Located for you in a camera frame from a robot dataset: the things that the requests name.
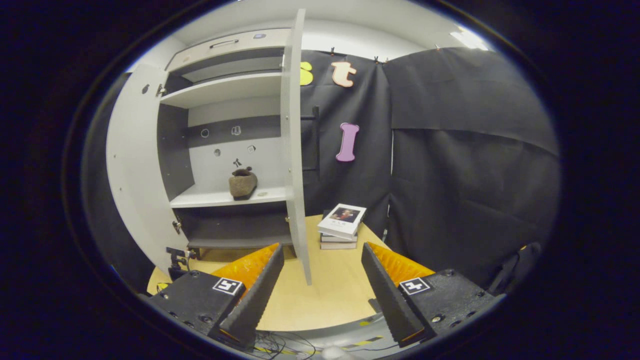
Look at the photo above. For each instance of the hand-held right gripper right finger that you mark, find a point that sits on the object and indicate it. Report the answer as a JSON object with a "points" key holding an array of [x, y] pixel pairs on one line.
{"points": [[387, 295]]}

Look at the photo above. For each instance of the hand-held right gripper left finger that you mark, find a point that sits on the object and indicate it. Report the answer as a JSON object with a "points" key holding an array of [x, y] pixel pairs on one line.
{"points": [[252, 300]]}

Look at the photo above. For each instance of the grey cabinet door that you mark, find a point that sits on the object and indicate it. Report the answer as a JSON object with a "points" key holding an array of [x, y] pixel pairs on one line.
{"points": [[294, 150], [135, 175]]}

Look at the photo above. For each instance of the brown fuzzy shoe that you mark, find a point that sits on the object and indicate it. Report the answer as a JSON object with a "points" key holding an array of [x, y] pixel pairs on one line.
{"points": [[243, 184]]}

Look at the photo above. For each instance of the grey shoe cabinet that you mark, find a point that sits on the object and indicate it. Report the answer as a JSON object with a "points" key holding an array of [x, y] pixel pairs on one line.
{"points": [[225, 90]]}

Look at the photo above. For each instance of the grey cabinet drawer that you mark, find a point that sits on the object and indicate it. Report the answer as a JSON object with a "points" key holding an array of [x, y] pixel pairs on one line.
{"points": [[225, 46]]}

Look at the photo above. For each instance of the thin grey book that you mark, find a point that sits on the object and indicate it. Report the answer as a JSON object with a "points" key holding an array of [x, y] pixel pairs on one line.
{"points": [[337, 245], [337, 239]]}

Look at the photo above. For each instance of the white soft object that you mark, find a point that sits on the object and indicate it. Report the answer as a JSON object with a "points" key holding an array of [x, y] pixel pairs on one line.
{"points": [[336, 353]]}

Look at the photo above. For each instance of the white book with portrait cover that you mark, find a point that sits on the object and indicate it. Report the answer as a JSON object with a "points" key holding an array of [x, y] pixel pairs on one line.
{"points": [[342, 222]]}

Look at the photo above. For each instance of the black backdrop cloth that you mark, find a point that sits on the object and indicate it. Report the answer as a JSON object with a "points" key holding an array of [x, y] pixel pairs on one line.
{"points": [[450, 175]]}

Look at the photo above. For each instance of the narrow ceiling light panel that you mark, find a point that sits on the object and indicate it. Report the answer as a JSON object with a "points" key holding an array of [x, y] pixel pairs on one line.
{"points": [[467, 39]]}

